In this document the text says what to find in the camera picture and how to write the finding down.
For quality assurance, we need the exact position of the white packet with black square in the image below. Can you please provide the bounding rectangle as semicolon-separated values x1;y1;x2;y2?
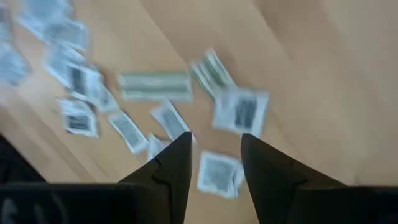
213;88;270;138

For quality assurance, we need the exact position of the green striped bandage strip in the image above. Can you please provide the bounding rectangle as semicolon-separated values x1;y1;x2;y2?
190;49;237;99
118;72;193;102

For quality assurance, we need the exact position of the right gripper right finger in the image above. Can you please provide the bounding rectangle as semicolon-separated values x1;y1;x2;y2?
241;133;346;224

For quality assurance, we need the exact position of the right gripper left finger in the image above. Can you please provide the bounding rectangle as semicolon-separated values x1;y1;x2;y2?
119;132;193;224

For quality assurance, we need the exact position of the white square wipe packet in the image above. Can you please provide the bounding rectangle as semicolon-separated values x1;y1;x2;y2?
45;20;90;50
108;111;150;154
45;46;86;88
18;0;74;38
197;151;245;199
58;98;100;138
93;83;121;113
150;101;197;142
67;62;103;100
147;133;172;161
0;43;32;86

